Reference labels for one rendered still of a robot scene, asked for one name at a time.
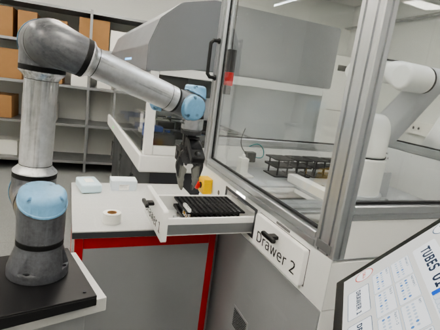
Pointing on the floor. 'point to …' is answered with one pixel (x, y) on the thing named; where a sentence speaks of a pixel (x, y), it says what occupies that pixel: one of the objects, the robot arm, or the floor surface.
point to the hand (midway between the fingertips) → (187, 186)
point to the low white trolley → (140, 263)
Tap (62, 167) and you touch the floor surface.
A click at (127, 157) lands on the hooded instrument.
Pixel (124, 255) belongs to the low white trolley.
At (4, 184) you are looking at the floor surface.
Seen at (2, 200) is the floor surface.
